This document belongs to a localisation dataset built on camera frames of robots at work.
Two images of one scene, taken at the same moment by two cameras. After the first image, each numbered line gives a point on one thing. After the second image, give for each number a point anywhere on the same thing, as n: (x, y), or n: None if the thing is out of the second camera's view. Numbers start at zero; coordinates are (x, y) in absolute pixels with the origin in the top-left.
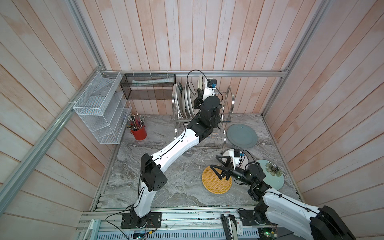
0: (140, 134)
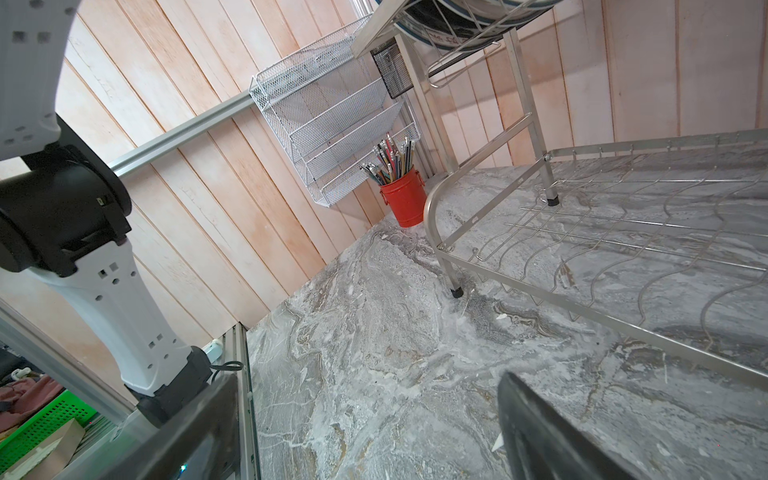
0: (407, 197)
